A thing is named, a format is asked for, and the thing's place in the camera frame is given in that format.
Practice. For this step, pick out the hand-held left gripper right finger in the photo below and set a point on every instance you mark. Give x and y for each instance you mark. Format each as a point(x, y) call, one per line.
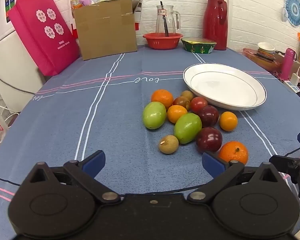
point(212, 165)

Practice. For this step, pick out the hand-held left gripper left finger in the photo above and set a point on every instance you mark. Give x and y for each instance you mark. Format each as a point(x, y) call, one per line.
point(93, 163)

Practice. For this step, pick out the orange with stem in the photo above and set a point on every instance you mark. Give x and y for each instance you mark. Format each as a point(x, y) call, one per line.
point(233, 152)

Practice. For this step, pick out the dark red plum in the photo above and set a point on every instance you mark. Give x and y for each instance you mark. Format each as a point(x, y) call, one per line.
point(209, 139)
point(208, 116)

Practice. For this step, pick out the green mango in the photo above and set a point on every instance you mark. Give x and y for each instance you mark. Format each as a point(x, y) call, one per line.
point(187, 128)

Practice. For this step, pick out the small orange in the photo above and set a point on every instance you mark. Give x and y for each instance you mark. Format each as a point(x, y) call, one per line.
point(228, 121)
point(177, 113)

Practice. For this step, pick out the tan longan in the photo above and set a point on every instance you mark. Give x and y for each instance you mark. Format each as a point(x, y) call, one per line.
point(168, 144)
point(187, 95)

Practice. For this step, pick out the small green jujube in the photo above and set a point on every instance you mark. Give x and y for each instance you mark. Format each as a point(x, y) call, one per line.
point(154, 115)

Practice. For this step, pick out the white plate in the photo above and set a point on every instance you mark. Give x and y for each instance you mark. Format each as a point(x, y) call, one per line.
point(225, 85)

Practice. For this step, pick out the large orange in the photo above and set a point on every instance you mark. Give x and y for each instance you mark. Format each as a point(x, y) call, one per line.
point(162, 98)

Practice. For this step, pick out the blue checked tablecloth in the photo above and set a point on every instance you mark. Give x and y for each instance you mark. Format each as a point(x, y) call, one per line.
point(115, 130)

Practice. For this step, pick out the white charger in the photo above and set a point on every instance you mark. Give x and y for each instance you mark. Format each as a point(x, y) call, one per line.
point(295, 79)

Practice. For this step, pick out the reddish brown plum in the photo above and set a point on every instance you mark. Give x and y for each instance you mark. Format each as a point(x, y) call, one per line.
point(181, 102)

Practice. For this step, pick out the pink bottle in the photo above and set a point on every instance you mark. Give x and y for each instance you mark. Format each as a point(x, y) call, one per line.
point(287, 65)

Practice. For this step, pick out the orange plastic tray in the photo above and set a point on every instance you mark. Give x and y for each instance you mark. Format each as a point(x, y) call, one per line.
point(255, 56)

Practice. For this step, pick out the green patterned bowl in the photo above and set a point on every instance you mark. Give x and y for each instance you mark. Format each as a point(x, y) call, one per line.
point(197, 47)

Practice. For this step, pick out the cardboard box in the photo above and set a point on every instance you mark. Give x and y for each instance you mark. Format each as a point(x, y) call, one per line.
point(105, 35)

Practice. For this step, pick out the red plastic basket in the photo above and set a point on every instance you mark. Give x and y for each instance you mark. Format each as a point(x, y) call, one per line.
point(162, 43)

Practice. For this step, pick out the pink tote bag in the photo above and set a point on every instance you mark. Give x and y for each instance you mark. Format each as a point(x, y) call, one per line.
point(40, 42)

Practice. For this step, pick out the red thermos jug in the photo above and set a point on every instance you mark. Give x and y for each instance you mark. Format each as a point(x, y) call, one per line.
point(215, 25)

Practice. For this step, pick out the glass pitcher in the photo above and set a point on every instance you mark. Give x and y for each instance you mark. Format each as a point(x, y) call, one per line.
point(172, 22)

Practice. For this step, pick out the dark stirring stick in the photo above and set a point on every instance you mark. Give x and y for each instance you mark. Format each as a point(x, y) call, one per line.
point(164, 20)

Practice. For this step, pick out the large blue wall plate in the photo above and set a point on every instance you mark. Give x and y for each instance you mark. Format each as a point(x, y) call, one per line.
point(293, 8)

